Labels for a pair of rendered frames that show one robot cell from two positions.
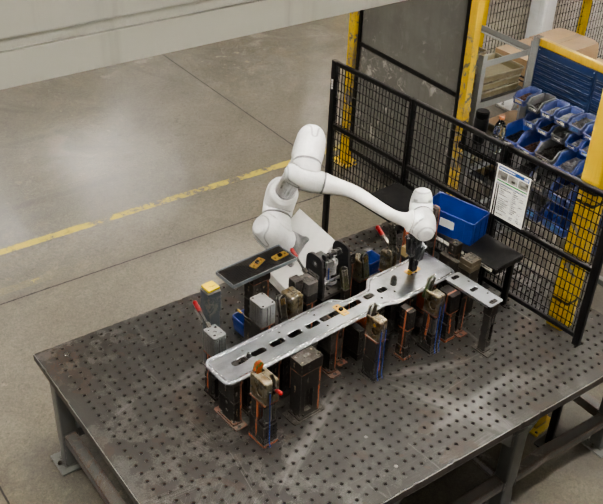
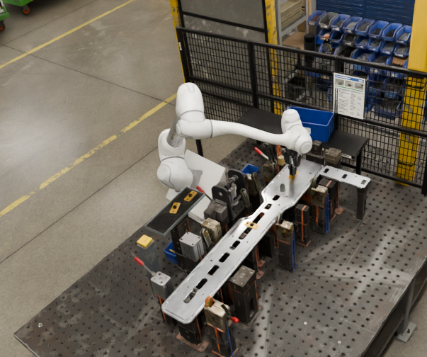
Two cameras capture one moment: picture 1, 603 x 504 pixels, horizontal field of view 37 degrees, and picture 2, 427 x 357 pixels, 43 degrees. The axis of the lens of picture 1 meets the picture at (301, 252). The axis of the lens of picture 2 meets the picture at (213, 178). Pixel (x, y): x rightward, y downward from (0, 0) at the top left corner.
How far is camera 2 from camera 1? 129 cm
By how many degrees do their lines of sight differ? 7
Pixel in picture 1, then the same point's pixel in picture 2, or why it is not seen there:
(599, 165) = (423, 54)
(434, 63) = (242, 12)
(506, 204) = (346, 103)
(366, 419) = (299, 307)
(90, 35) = not seen: outside the picture
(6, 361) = not seen: outside the picture
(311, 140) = (190, 96)
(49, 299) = (13, 265)
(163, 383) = (127, 326)
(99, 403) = not seen: outside the picture
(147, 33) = not seen: outside the picture
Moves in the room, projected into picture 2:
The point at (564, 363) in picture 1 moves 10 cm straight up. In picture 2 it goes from (423, 211) to (425, 199)
